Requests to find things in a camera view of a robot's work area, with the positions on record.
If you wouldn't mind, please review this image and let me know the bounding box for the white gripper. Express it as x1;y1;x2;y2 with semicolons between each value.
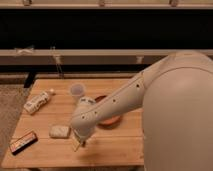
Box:
72;129;90;152

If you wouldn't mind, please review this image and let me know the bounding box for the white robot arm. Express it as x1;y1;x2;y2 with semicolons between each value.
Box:
71;51;213;171

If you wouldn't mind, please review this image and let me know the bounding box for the orange ceramic bowl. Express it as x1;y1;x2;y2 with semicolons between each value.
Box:
95;95;122;126

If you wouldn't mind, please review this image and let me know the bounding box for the white sponge block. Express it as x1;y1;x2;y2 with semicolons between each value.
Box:
49;125;70;138

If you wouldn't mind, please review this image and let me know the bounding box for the wooden table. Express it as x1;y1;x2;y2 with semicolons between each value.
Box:
2;79;143;168

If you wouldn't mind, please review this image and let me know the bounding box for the dark candy bar box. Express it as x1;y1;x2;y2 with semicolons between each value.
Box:
9;131;38;155

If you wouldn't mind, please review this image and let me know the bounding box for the white plastic bottle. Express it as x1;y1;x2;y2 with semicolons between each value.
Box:
24;89;55;115

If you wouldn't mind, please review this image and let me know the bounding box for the grey metal rail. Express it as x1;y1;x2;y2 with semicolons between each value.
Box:
0;49;213;66

